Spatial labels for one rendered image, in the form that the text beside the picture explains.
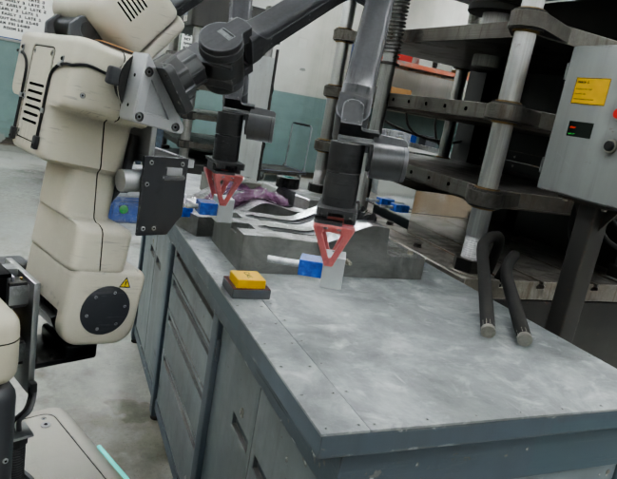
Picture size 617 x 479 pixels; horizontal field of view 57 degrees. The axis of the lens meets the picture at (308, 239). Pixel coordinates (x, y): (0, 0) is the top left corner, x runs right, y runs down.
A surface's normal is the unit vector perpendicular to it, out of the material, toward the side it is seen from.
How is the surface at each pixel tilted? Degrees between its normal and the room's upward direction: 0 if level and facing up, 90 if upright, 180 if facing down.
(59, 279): 82
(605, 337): 90
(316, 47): 90
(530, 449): 90
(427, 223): 90
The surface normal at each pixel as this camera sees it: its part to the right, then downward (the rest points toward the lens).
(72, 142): 0.69, 0.28
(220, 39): 0.07, -0.53
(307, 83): 0.42, 0.28
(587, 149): -0.91, -0.07
